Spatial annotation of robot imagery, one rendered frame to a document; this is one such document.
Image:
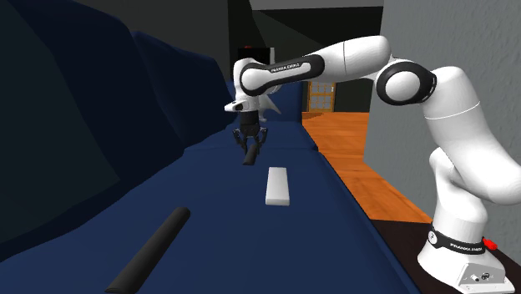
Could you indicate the long black remote control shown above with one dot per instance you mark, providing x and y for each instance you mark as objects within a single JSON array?
[{"x": 150, "y": 252}]

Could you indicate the short black remote control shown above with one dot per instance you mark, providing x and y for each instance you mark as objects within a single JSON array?
[{"x": 250, "y": 158}]

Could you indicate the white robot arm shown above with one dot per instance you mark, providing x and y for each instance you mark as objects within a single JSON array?
[{"x": 456, "y": 122}]

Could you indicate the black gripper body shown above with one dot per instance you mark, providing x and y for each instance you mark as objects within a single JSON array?
[{"x": 249, "y": 122}]

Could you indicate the white remote control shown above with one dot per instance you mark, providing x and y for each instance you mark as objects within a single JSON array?
[{"x": 277, "y": 186}]

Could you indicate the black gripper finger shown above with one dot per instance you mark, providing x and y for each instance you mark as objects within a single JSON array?
[
  {"x": 263, "y": 133},
  {"x": 237, "y": 134}
]

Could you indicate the wooden glazed door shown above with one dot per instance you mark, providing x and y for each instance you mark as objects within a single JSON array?
[{"x": 321, "y": 97}]

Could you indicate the dark blue sofa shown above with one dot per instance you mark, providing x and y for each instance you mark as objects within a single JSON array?
[{"x": 228, "y": 248}]

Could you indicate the dark robot stand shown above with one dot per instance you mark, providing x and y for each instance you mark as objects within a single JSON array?
[{"x": 401, "y": 244}]

